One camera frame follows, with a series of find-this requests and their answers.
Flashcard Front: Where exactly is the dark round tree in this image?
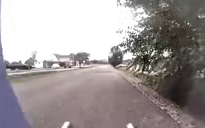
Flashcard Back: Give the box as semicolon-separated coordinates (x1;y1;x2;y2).
107;45;124;68

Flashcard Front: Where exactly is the group of dark trees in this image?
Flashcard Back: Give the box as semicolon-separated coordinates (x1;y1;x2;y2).
69;51;91;67

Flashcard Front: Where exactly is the grey asphalt road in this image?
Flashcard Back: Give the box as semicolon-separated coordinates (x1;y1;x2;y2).
9;64;183;128

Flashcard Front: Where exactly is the white house with dark roof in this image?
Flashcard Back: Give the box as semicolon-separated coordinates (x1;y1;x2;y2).
42;53;74;69

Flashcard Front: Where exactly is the pale kerb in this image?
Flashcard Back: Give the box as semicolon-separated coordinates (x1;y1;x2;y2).
6;66;91;78

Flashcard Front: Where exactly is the robot's own part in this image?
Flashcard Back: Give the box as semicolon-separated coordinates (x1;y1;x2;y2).
125;122;135;128
60;120;71;128

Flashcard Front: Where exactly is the dense row of trees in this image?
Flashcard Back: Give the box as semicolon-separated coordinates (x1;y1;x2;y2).
116;0;205;114

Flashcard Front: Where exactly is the gravel strip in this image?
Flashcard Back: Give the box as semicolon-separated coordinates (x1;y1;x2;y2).
114;66;205;128

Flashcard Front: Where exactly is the dark car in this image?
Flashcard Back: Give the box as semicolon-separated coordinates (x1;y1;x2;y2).
5;62;33;71

